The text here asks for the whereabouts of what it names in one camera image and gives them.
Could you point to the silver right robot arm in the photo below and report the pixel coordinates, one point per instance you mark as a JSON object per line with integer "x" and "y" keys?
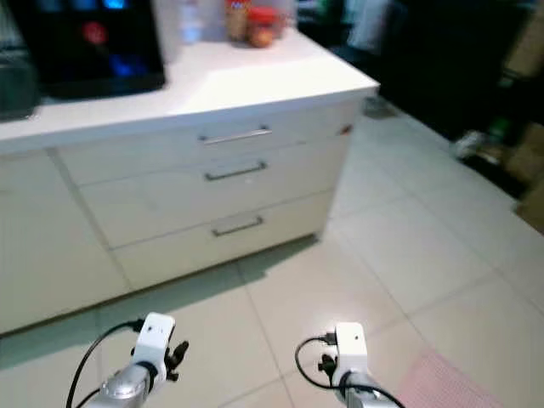
{"x": 359, "y": 393}

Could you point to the pink floor mat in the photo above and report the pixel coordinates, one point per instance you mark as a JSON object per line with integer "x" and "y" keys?
{"x": 446, "y": 387}

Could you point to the white drawer cabinet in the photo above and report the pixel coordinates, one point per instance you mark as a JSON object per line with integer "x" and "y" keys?
{"x": 51, "y": 255}

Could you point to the black coffee machine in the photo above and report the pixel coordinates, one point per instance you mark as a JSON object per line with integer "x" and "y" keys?
{"x": 85, "y": 72}

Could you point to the black microwave oven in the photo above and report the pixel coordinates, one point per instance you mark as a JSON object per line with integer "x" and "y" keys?
{"x": 17, "y": 89}

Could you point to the dark cabinet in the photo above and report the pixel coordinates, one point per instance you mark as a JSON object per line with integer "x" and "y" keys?
{"x": 433, "y": 59}

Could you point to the clear water bottle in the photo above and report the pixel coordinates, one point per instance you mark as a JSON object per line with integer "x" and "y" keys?
{"x": 191, "y": 25}

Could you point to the red lidded jar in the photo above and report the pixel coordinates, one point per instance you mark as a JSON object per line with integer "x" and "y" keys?
{"x": 262, "y": 34}

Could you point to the tall brown jar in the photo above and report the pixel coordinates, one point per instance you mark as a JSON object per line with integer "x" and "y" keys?
{"x": 236, "y": 21}

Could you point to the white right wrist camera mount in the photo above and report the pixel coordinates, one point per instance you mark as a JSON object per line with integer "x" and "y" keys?
{"x": 350, "y": 347}

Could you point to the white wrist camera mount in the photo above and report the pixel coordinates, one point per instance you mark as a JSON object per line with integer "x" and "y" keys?
{"x": 155, "y": 333}
{"x": 350, "y": 347}

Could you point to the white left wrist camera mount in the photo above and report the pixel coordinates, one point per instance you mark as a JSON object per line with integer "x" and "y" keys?
{"x": 155, "y": 333}

